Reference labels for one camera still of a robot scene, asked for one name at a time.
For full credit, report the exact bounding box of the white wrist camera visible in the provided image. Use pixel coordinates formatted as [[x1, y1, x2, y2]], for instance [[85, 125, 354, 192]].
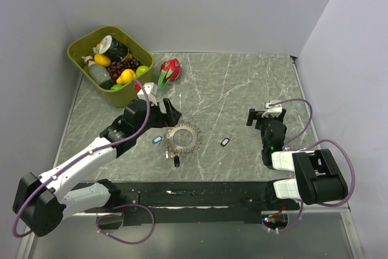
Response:
[[137, 82, 158, 106], [263, 100, 283, 117]]

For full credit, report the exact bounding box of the grey pump bottle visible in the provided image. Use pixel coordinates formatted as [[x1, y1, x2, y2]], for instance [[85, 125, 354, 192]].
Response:
[[82, 56, 112, 90]]

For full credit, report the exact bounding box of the yellow pear toy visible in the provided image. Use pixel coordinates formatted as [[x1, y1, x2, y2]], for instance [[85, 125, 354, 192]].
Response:
[[116, 69, 136, 85]]

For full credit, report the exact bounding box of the black cylindrical can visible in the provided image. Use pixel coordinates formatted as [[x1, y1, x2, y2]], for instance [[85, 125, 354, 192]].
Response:
[[99, 35, 130, 62]]

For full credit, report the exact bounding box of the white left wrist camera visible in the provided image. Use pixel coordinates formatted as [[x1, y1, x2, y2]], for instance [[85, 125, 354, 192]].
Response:
[[137, 82, 158, 106]]

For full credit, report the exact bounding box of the black key tag on table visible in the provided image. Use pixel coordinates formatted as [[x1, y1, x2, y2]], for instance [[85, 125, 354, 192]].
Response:
[[220, 138, 230, 147]]

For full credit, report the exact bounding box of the olive green plastic bin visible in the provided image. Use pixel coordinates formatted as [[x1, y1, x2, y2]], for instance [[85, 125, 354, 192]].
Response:
[[67, 26, 155, 108]]

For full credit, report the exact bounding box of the green lime toy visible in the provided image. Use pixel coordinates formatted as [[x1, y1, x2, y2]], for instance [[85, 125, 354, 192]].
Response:
[[110, 84, 123, 90]]

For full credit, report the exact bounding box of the green apple toy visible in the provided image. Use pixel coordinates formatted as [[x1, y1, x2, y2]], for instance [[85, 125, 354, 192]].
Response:
[[135, 65, 149, 77]]

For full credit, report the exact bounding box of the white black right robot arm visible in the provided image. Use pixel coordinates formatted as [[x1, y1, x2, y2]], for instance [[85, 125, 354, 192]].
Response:
[[246, 107, 355, 210]]

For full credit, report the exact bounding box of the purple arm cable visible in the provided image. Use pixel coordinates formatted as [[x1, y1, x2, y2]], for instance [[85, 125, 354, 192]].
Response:
[[266, 98, 356, 233], [12, 78, 155, 245]]

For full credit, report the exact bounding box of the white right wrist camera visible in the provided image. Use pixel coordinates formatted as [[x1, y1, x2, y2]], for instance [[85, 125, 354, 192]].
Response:
[[263, 100, 283, 117]]

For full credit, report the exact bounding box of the dark purple grape bunch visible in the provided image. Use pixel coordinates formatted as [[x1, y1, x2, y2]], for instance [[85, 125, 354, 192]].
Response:
[[107, 58, 142, 84]]

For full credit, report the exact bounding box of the blue key tag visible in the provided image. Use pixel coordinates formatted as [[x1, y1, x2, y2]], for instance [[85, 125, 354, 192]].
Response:
[[152, 135, 163, 144]]

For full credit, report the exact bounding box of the red dragon fruit toy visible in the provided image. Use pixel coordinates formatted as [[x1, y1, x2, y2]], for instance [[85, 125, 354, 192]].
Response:
[[158, 58, 181, 90]]

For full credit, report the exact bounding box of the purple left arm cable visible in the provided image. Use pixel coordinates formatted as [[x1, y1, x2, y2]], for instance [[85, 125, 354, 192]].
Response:
[[12, 78, 155, 245]]

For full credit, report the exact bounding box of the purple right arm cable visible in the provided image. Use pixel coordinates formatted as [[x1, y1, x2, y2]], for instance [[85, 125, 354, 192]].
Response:
[[266, 98, 356, 233]]

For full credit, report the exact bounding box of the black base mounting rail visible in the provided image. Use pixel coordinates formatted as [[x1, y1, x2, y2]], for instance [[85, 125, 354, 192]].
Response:
[[97, 181, 299, 226]]

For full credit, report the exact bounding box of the round metal key ring plate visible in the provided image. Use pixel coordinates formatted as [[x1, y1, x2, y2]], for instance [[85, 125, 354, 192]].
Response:
[[164, 123, 201, 153]]

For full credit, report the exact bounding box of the yellow lemon toy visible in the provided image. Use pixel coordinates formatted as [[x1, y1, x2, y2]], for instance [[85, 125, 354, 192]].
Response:
[[94, 53, 111, 67]]

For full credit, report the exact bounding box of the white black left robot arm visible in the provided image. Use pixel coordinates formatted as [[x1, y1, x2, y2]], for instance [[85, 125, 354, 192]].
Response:
[[12, 98, 182, 237]]

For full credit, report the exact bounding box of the black key tag on ring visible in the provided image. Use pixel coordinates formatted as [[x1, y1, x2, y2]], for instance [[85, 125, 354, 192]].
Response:
[[173, 155, 180, 167]]

